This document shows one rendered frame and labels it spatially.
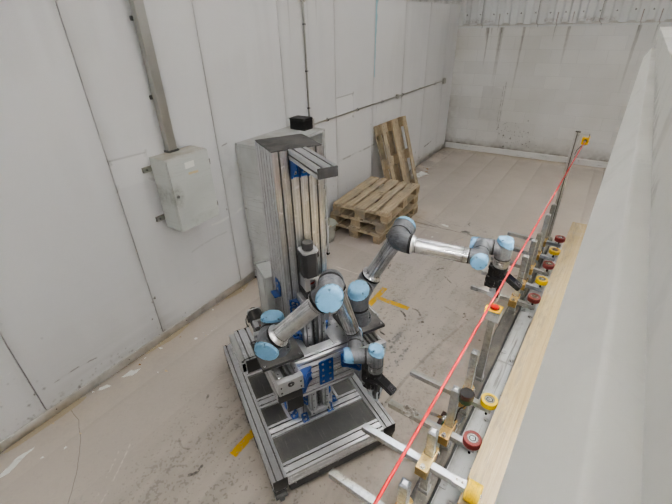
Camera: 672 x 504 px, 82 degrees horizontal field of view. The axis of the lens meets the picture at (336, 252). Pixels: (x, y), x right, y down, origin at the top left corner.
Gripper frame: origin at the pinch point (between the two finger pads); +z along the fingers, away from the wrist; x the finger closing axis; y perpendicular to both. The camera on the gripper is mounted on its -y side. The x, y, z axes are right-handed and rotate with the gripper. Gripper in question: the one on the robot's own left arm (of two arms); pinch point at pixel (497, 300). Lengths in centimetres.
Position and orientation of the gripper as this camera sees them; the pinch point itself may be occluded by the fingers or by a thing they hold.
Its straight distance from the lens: 216.0
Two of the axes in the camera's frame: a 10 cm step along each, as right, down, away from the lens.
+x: -5.8, 4.2, -7.0
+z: 0.2, 8.6, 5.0
